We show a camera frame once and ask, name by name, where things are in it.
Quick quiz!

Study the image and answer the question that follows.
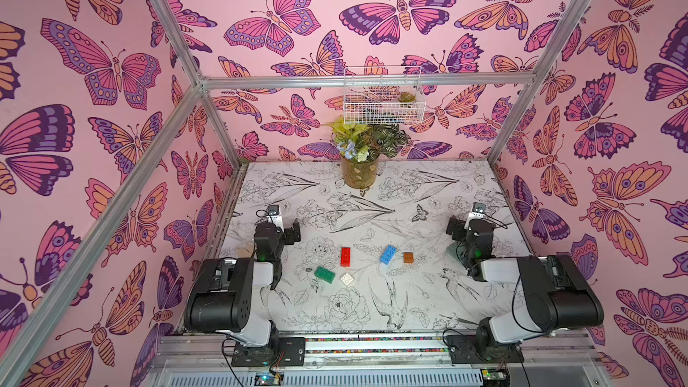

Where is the green lego brick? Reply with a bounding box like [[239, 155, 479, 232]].
[[314, 266, 336, 284]]

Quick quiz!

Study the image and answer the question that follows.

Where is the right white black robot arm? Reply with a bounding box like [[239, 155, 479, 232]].
[[446, 216, 604, 350]]

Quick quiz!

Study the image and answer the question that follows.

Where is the blue lego brick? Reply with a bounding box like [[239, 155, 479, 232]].
[[380, 245, 398, 265]]

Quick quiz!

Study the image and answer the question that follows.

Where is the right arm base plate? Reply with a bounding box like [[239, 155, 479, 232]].
[[443, 333, 524, 365]]

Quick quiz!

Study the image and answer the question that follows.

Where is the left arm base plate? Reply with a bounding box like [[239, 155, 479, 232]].
[[231, 337, 306, 367]]

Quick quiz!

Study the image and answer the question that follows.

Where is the white lego brick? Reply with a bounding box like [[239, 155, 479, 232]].
[[340, 272, 354, 287]]

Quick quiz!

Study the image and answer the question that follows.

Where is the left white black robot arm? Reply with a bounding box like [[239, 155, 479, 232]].
[[184, 221, 301, 351]]

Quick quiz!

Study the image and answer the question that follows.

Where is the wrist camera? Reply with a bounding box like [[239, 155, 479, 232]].
[[266, 204, 284, 229], [465, 202, 487, 229]]

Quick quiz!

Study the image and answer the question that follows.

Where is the glass vase with plants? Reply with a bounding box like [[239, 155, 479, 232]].
[[328, 116, 410, 191]]

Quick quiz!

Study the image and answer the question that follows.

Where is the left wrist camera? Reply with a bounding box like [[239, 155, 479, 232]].
[[266, 204, 284, 229]]

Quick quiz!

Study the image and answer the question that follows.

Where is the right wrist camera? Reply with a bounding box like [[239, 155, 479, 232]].
[[465, 202, 487, 229]]

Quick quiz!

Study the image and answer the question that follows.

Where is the white wire basket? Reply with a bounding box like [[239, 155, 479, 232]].
[[341, 73, 426, 125]]

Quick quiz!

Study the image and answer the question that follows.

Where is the red lego brick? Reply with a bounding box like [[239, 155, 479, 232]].
[[340, 247, 351, 267]]

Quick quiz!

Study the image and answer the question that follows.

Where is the aluminium mounting rail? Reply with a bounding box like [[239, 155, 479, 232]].
[[144, 330, 614, 386]]

